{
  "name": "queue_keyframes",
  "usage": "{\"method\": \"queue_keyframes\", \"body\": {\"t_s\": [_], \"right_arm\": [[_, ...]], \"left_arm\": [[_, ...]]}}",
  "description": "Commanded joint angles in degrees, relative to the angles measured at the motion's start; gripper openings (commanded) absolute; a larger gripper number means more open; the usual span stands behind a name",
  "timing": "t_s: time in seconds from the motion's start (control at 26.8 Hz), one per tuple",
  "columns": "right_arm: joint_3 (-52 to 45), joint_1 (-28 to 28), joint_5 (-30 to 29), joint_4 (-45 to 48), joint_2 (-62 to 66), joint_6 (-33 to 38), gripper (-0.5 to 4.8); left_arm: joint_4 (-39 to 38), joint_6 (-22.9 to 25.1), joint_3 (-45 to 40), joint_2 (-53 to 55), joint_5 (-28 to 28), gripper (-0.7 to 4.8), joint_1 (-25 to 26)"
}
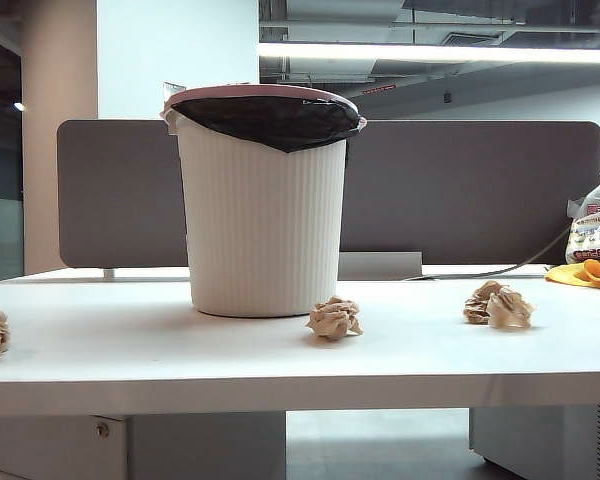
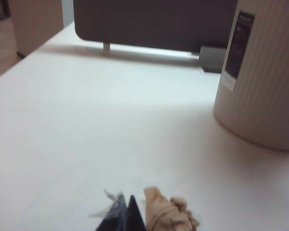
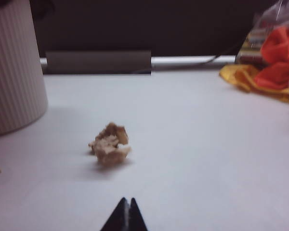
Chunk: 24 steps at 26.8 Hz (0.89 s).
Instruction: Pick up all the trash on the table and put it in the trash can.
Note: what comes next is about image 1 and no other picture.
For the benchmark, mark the two-lobed brown paper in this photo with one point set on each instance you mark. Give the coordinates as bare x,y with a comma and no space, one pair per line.
505,307

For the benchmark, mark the white ribbed trash can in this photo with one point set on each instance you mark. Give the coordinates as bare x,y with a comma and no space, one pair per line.
265,230

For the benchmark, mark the black trash bag liner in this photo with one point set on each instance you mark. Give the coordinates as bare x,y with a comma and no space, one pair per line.
270,120

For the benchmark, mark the grey desk partition panel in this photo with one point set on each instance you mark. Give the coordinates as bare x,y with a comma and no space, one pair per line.
455,190

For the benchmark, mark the red ceiling sign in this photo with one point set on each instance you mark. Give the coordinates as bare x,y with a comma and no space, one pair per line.
379,89

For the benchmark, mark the white paper label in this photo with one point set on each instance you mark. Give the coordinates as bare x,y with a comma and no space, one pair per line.
170,90

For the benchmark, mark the ceiling light strip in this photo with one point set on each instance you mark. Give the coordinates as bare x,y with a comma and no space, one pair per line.
430,51

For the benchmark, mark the white drawer cabinet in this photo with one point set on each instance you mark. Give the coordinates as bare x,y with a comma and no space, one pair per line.
180,445

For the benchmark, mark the beige building column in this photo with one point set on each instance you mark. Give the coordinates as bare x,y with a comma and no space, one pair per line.
57,150

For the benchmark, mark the ceiling air vent grille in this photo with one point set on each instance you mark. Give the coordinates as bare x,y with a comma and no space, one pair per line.
472,39

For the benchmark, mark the yellow cloth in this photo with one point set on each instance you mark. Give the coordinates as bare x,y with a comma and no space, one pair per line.
567,275

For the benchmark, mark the round cabinet lock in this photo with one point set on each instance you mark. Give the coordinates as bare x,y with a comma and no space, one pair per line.
101,428

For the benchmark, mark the plastic bag of sponges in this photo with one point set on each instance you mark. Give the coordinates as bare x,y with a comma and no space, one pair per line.
592,230

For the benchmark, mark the white vented cabinet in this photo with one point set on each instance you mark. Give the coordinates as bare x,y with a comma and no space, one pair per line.
540,440

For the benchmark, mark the white partition bracket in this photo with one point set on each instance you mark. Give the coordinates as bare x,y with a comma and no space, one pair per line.
109,274

